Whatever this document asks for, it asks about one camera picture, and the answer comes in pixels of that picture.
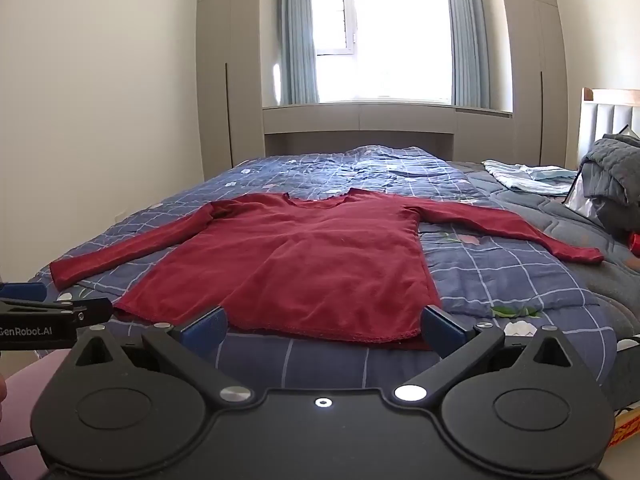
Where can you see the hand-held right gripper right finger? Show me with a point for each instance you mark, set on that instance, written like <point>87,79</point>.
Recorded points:
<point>442,330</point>

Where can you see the beige window bench cabinet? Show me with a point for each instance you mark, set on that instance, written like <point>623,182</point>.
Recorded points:
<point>385,117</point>

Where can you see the grey quilt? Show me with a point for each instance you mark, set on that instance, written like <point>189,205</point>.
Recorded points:
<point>575,240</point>

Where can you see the window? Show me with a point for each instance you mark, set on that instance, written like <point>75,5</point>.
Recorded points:
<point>390,35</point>

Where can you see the light striped cloth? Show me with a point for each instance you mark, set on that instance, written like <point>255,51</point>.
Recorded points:
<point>525,177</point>

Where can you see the orange box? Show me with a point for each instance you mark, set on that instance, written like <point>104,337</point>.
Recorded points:
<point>627,432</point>

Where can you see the pink cloth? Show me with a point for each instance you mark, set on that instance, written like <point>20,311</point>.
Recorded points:
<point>35,375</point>

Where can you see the small red object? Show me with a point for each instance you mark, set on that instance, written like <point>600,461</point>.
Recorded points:
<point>635,244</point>

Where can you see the padded wooden headboard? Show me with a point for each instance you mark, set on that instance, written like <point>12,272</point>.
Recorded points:
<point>610,115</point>

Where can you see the silver foil bag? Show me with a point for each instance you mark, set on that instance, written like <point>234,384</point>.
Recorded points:
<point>580,200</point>

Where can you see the blue plaid blanket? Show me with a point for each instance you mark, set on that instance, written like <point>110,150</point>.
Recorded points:
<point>500,270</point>

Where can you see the dark grey blanket pile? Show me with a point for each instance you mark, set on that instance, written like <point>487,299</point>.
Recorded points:
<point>610,170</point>

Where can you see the red long-sleeve shirt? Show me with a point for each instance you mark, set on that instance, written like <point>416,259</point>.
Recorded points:
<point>310,270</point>

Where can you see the blue curtain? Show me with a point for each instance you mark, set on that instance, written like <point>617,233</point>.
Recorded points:
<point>300,35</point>
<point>467,35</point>

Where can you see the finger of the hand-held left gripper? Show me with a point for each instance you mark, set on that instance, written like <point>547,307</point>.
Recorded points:
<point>92,310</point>
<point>22,291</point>

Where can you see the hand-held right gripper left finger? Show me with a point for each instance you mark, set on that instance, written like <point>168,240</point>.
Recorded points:
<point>205,330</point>

